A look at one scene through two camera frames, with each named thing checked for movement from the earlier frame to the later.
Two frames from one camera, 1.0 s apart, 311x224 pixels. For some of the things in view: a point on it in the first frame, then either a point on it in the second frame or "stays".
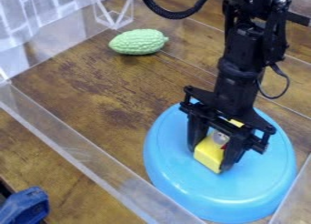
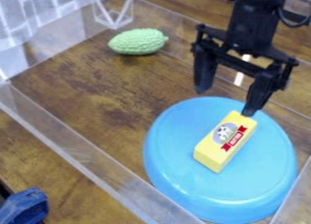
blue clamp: x=26 y=207 stays
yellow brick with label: x=210 y=150 stays
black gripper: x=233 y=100 to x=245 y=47
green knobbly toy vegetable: x=138 y=42 stays
